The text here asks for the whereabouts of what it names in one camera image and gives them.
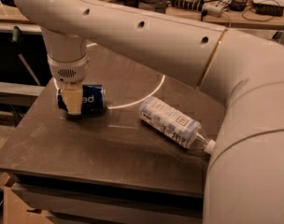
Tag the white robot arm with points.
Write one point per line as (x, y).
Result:
(245, 177)

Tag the middle metal bracket post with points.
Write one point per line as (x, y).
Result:
(160, 6)

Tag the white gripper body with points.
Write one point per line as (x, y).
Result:
(68, 71)

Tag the black power strip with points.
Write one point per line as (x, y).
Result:
(194, 5)

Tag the green handled tool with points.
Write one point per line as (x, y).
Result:
(16, 40)

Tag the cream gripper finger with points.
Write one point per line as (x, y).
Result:
(72, 94)

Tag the clear plastic water bottle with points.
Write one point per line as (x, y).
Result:
(185, 131)

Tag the blue pepsi can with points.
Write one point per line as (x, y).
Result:
(93, 98)

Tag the white power adapter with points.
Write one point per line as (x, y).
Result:
(214, 10)

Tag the black keyboard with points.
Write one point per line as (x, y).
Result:
(269, 10)

